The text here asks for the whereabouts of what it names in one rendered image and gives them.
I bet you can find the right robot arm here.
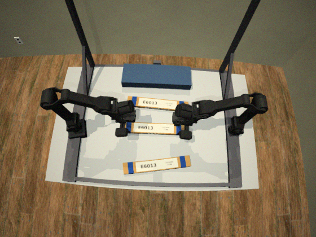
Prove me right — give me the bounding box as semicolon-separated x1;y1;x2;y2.
40;87;136;134

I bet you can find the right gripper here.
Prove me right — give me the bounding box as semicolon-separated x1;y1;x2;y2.
111;115;130;137

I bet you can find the orange welding electrode pack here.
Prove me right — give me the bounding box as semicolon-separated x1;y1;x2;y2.
125;122;185;135

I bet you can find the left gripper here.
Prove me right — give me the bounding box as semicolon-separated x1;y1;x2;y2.
177;103;198;140

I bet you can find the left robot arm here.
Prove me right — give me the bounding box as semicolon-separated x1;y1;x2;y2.
172;92;268;136

